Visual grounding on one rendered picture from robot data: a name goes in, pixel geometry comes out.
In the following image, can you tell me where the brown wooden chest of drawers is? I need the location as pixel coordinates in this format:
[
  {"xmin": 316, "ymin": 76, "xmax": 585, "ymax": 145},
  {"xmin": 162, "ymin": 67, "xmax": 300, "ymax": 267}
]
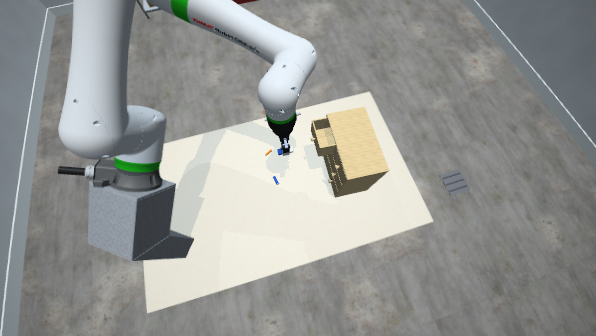
[{"xmin": 326, "ymin": 107, "xmax": 390, "ymax": 198}]

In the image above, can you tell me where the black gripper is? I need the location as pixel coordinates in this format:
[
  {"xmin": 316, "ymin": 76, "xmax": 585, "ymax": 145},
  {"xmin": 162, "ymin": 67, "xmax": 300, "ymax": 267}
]
[{"xmin": 272, "ymin": 128, "xmax": 293, "ymax": 156}]

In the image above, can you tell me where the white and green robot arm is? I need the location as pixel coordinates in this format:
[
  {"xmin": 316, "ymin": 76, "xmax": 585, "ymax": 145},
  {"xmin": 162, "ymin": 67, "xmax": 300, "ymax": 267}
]
[{"xmin": 58, "ymin": 0, "xmax": 317, "ymax": 192}]

